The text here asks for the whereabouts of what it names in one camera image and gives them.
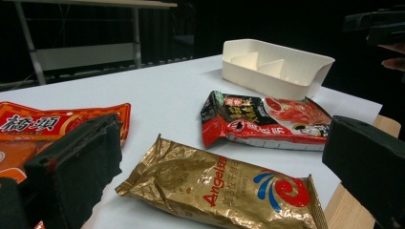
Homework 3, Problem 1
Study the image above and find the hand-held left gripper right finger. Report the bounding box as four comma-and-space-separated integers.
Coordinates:
322, 114, 405, 229

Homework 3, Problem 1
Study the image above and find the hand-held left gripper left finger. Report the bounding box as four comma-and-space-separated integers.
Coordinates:
18, 114, 124, 229

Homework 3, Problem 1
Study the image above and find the black and red seasoning packet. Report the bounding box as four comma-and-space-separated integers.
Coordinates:
200, 90, 332, 153

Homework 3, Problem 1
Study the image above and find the orange-red seasoning packet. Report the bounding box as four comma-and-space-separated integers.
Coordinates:
0, 100, 132, 185

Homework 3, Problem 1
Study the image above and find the grey desk with white legs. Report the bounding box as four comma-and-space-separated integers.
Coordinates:
0, 0, 178, 87

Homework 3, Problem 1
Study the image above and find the white table sheet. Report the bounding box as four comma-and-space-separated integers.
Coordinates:
0, 53, 383, 229

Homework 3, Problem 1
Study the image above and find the white plastic organizer box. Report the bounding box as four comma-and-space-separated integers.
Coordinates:
221, 38, 336, 101

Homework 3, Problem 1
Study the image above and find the gold foil packet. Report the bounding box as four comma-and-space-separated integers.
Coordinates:
115, 134, 329, 229

